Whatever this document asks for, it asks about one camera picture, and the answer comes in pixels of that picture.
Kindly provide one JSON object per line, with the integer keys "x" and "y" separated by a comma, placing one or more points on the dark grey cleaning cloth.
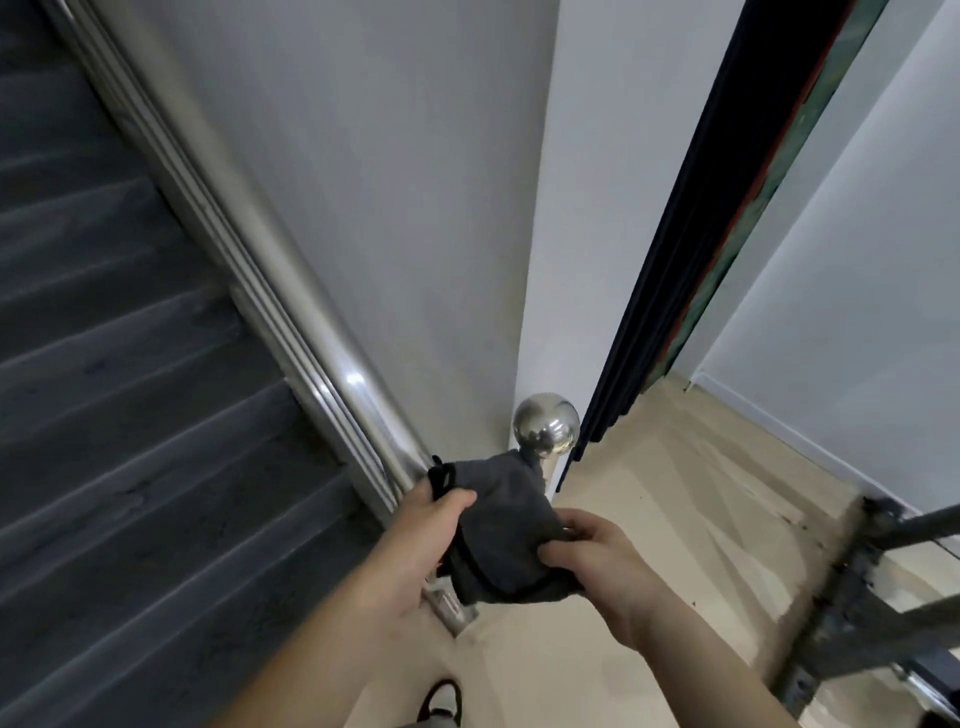
{"x": 504, "y": 526}

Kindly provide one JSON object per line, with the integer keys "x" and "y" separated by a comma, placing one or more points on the person's black and white shoe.
{"x": 441, "y": 705}

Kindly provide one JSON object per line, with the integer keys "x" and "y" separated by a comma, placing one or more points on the white baseboard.
{"x": 795, "y": 439}

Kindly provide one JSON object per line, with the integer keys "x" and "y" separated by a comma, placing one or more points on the dark door frame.
{"x": 712, "y": 217}

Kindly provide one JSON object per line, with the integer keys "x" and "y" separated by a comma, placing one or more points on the person's right hand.
{"x": 609, "y": 570}

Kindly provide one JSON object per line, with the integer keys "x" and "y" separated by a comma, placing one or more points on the person's right forearm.
{"x": 701, "y": 660}

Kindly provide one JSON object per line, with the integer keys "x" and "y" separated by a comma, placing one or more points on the person's right thumb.
{"x": 564, "y": 556}

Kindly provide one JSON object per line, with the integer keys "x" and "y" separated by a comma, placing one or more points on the person's left thumb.
{"x": 454, "y": 504}

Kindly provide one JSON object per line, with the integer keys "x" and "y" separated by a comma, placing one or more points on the dark metal scaffold frame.
{"x": 870, "y": 600}

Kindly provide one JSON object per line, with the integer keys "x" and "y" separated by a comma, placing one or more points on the stainless steel stair handrail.
{"x": 247, "y": 247}

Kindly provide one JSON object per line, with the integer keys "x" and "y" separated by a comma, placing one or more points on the dark grey staircase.
{"x": 142, "y": 420}

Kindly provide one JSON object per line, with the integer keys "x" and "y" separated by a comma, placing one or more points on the person's left forearm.
{"x": 311, "y": 664}

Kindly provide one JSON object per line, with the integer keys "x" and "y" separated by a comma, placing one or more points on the person's left hand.
{"x": 417, "y": 541}

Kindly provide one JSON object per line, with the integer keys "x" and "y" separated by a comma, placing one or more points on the shiny steel ball newel post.
{"x": 545, "y": 429}

